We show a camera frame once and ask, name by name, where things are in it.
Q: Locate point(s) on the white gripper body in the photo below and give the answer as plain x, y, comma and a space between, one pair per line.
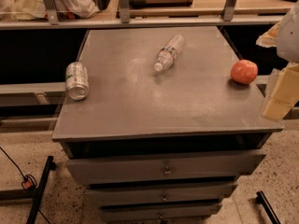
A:
289, 37

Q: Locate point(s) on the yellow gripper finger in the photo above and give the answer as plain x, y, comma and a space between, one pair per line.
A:
282, 92
269, 38

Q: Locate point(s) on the silver 7up soda can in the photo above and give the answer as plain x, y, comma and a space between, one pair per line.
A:
76, 81

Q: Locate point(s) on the orange fruit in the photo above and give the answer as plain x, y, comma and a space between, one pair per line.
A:
244, 72

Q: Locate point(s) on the clear plastic water bottle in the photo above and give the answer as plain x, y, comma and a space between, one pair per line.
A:
169, 53

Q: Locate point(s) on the black metal floor bar right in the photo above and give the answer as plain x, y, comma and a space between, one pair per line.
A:
261, 199

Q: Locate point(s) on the black metal floor bar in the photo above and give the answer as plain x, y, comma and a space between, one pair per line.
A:
261, 199
49, 166

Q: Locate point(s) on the grey drawer cabinet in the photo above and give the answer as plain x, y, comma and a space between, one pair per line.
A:
131, 110

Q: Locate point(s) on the middle grey drawer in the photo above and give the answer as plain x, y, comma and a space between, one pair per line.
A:
162, 193

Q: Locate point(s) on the grey drawer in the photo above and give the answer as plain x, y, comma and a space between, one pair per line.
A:
162, 193
164, 166
160, 211

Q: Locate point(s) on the white cloth on shelf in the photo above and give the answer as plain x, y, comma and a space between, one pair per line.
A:
27, 10

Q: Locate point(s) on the top grey drawer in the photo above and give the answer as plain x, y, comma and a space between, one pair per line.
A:
164, 166

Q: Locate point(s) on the bottom grey drawer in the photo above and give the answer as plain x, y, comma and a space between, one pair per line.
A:
160, 211

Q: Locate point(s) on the black metal floor bar left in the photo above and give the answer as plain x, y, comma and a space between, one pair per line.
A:
49, 166

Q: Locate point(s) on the grey metal bracket right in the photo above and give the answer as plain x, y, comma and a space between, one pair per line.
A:
228, 10

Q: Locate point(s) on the grey metal bracket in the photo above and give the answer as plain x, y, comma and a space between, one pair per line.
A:
51, 12
124, 11
228, 10

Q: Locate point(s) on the grey metal bracket middle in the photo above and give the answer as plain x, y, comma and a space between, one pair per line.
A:
124, 11

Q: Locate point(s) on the grey metal bracket left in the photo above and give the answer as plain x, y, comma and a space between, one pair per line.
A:
51, 12

